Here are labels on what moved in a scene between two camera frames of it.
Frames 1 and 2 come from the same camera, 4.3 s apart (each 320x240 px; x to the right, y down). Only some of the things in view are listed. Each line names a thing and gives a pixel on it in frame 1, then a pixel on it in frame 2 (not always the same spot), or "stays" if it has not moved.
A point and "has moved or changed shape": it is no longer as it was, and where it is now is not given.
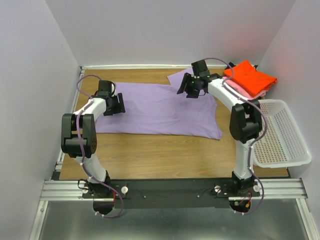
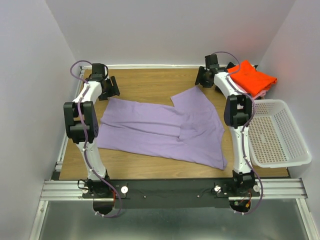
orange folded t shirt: [254, 81] stays
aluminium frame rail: [73, 190] stays
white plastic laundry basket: [282, 144] stays
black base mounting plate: [172, 193] stays
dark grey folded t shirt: [232, 65] stays
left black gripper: [120, 107] -> [113, 91]
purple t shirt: [158, 109] has moved or changed shape
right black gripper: [191, 94] -> [198, 79]
